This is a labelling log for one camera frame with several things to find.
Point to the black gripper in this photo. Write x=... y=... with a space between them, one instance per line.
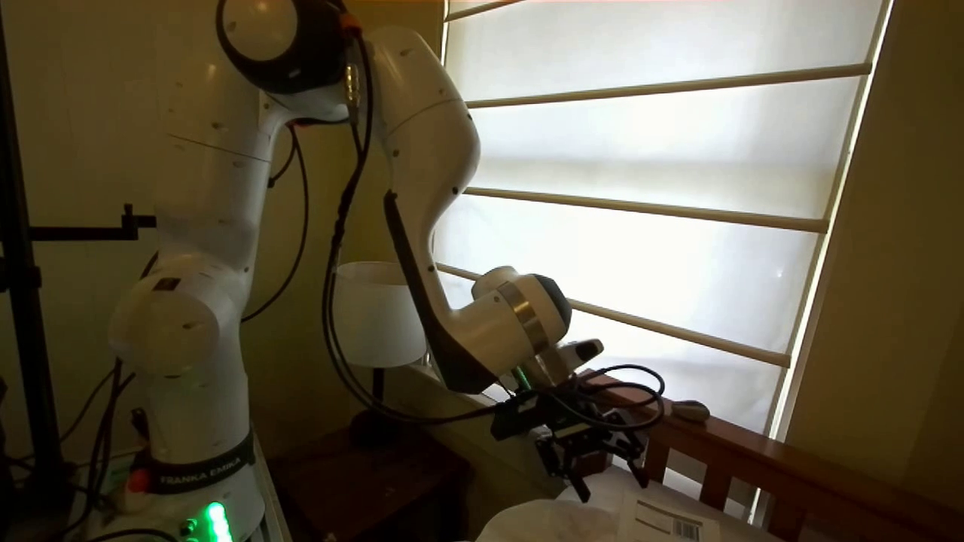
x=572 y=440

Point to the white paperback book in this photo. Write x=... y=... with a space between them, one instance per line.
x=682 y=517

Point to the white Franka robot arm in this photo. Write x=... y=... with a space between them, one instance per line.
x=197 y=301

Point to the dark wooden nightstand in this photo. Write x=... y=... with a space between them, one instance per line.
x=372 y=492

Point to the white pillow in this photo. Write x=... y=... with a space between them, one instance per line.
x=613 y=501

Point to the dark wooden headboard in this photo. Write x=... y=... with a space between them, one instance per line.
x=794 y=478

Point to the white shade table lamp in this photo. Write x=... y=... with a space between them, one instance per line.
x=376 y=318

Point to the white roman window blind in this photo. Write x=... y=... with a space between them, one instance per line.
x=682 y=152

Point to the small red object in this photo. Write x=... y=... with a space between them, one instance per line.
x=139 y=480

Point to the black tripod stand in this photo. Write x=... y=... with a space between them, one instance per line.
x=29 y=351

